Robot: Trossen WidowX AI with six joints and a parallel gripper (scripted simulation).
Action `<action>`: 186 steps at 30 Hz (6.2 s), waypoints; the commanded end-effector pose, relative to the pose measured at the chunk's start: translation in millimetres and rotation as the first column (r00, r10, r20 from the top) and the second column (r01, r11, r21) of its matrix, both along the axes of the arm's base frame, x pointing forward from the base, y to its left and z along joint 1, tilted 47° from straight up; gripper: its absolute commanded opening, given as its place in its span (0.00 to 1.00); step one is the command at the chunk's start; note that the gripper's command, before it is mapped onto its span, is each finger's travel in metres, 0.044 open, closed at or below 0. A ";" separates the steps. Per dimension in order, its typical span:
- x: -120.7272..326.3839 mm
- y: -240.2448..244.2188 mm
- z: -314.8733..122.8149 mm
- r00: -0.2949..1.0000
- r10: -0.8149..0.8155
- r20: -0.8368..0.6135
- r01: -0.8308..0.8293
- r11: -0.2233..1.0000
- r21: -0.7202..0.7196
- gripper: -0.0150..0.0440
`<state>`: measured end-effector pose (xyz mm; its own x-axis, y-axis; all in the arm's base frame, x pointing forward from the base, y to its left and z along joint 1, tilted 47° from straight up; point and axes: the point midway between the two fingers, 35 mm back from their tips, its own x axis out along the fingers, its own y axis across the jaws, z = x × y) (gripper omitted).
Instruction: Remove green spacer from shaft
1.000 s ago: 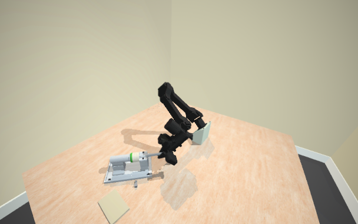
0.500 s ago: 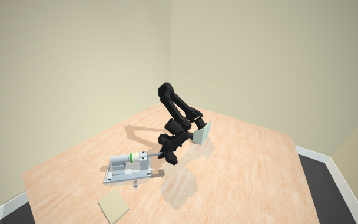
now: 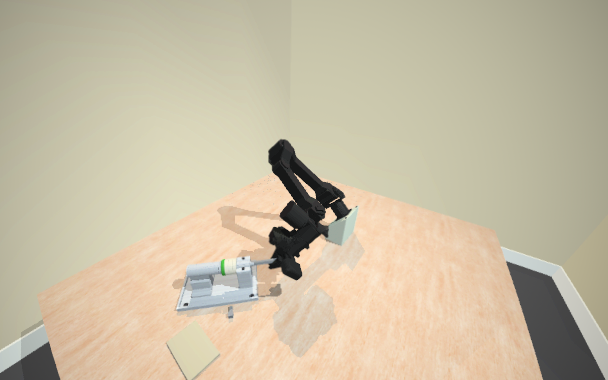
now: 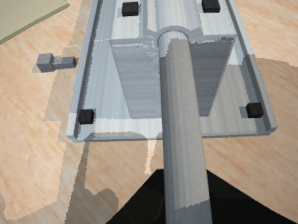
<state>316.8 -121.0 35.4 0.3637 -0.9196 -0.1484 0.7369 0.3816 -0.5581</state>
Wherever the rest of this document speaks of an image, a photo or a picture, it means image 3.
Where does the grey metal shaft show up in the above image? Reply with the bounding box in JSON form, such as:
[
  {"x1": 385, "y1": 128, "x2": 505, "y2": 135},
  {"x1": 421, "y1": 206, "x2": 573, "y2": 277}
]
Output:
[{"x1": 250, "y1": 258, "x2": 276, "y2": 266}]

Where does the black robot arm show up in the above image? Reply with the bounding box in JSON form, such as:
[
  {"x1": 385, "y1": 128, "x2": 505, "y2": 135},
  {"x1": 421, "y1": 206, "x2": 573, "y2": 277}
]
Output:
[{"x1": 268, "y1": 139, "x2": 352, "y2": 252}]

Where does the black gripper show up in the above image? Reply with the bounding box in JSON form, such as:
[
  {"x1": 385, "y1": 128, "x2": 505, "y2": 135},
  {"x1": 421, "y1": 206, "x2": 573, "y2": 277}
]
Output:
[{"x1": 268, "y1": 229, "x2": 310, "y2": 281}]

